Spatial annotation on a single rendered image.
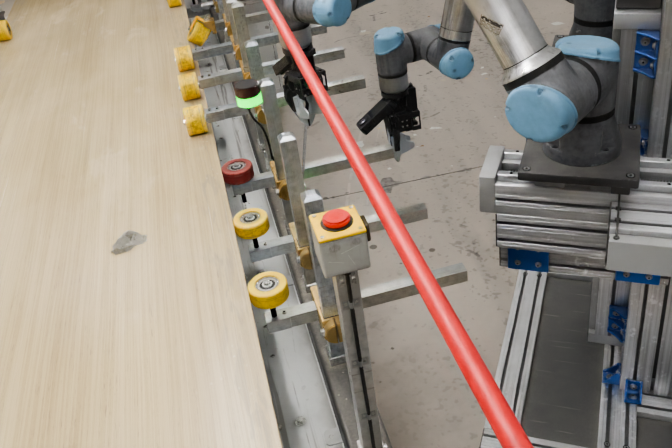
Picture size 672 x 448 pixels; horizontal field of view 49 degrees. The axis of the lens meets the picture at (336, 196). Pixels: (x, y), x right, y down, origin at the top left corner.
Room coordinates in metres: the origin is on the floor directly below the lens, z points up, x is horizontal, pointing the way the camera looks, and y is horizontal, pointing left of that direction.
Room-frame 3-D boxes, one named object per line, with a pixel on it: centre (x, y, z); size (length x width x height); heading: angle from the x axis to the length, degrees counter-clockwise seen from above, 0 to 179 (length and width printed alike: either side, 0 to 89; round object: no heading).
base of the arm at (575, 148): (1.26, -0.51, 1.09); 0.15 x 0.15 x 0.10
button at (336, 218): (0.87, 0.00, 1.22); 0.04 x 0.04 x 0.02
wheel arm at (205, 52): (2.41, 0.19, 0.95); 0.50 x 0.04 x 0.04; 99
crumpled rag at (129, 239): (1.37, 0.48, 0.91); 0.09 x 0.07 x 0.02; 133
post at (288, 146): (1.37, 0.08, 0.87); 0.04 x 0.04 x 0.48; 9
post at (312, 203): (1.13, 0.04, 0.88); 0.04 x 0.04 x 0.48; 9
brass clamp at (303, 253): (1.39, 0.09, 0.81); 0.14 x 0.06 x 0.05; 9
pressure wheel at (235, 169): (1.64, 0.24, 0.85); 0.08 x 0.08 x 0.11
